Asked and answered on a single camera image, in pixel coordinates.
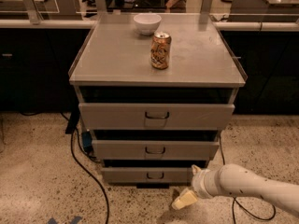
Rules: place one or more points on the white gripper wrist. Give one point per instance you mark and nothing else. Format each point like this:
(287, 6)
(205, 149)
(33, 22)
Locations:
(198, 182)

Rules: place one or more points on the grey bottom drawer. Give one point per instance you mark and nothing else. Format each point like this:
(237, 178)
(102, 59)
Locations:
(133, 175)

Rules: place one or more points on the grey drawer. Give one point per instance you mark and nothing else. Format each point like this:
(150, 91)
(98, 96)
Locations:
(118, 116)
(155, 150)
(133, 175)

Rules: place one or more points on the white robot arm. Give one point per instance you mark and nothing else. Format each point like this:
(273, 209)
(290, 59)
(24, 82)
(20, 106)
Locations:
(232, 180)

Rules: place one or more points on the grey middle drawer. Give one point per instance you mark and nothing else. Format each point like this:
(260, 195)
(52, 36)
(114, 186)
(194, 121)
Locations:
(155, 150)

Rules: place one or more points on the grey drawer cabinet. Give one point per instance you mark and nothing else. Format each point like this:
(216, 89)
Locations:
(114, 67)

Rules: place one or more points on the grey top drawer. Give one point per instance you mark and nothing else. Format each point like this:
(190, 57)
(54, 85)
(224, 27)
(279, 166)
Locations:
(118, 116)

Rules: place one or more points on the blue box behind cabinet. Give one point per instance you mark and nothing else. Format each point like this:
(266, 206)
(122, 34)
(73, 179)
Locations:
(87, 142)

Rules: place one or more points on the orange soda can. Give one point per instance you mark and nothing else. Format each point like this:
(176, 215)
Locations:
(160, 50)

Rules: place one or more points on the white ceramic bowl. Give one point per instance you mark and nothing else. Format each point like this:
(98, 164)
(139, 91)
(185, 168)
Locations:
(147, 23)

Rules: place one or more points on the grey bracket post right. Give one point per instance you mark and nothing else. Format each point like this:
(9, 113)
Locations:
(206, 6)

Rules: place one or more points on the grey bracket post left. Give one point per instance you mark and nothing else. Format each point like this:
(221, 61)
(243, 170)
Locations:
(32, 11)

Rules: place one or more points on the white horizontal rail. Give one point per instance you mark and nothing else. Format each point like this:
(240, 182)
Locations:
(223, 26)

